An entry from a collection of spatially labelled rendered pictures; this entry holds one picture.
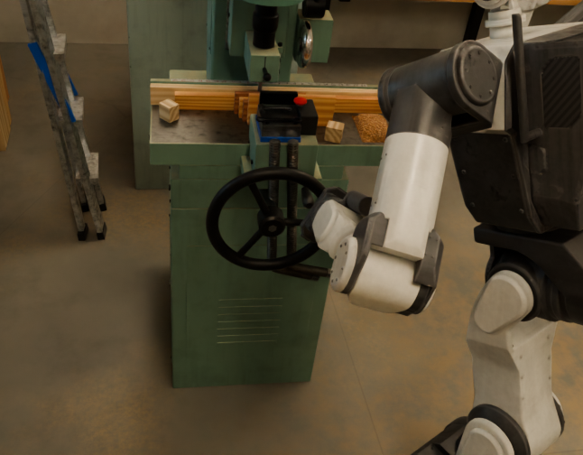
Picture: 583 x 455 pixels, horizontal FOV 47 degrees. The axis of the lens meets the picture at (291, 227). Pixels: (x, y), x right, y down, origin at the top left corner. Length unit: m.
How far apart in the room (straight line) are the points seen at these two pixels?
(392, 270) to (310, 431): 1.28
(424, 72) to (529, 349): 0.61
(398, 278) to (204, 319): 1.12
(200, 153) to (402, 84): 0.72
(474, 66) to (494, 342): 0.56
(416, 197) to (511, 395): 0.60
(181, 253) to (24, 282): 0.93
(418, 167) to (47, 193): 2.24
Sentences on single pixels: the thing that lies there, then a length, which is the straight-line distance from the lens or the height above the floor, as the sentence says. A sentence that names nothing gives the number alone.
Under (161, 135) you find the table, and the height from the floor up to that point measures 0.90.
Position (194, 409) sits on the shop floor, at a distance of 2.15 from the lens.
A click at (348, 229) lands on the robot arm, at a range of 1.08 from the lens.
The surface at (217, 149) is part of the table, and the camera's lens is 1.59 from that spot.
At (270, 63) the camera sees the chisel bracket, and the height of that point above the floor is 1.05.
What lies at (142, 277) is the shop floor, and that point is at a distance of 2.53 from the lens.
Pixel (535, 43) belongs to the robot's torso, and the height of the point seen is 1.39.
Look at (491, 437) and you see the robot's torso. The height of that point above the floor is 0.66.
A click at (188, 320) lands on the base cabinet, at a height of 0.31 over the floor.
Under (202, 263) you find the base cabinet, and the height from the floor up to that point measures 0.53.
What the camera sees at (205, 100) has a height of 0.93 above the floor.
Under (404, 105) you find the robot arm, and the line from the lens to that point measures 0.96.
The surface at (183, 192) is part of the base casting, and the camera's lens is 1.65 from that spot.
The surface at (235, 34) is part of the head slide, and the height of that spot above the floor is 1.06.
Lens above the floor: 1.74
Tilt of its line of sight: 39 degrees down
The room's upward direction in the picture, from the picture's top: 8 degrees clockwise
